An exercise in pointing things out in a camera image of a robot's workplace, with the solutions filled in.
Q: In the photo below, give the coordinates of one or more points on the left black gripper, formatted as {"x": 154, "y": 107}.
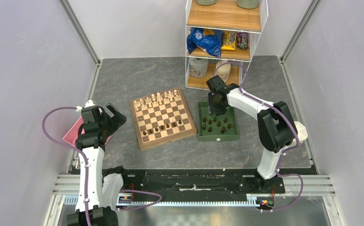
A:
{"x": 116, "y": 121}

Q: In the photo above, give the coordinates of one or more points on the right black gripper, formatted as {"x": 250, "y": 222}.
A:
{"x": 221, "y": 110}

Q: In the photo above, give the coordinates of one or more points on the wooden chess board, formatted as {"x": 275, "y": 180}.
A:
{"x": 161, "y": 108}

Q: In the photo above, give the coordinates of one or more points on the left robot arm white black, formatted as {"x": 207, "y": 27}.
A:
{"x": 99, "y": 188}

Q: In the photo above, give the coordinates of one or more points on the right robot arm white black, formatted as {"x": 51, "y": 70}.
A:
{"x": 277, "y": 130}

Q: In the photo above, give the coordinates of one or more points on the green tray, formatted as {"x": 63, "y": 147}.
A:
{"x": 214, "y": 128}

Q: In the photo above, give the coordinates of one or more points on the cream patterned bottle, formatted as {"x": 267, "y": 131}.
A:
{"x": 222, "y": 70}

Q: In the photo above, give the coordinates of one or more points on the pink box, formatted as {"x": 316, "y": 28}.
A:
{"x": 72, "y": 135}

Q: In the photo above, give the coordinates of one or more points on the clear patterned jug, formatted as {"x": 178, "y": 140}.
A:
{"x": 198, "y": 67}

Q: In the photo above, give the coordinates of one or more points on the blue snack bag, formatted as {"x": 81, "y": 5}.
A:
{"x": 208, "y": 40}

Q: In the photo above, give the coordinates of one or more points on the yellow candy bag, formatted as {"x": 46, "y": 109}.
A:
{"x": 229, "y": 40}

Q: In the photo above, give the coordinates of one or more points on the brown candy bag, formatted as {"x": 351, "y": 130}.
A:
{"x": 243, "y": 40}

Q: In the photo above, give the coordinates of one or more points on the white paper roll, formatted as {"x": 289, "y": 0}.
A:
{"x": 301, "y": 132}

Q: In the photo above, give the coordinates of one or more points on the green glass jar left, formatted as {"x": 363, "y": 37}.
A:
{"x": 206, "y": 2}

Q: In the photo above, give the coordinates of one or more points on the green glass jar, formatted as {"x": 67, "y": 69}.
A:
{"x": 206, "y": 2}
{"x": 248, "y": 4}

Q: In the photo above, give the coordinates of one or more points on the green glass jar right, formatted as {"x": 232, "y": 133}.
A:
{"x": 248, "y": 4}

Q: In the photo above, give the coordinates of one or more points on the wire shelf with wood boards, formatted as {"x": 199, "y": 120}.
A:
{"x": 225, "y": 15}

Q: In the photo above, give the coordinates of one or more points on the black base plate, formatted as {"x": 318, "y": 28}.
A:
{"x": 241, "y": 181}

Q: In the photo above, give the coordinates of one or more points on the aluminium rail frame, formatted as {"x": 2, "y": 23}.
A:
{"x": 314, "y": 186}

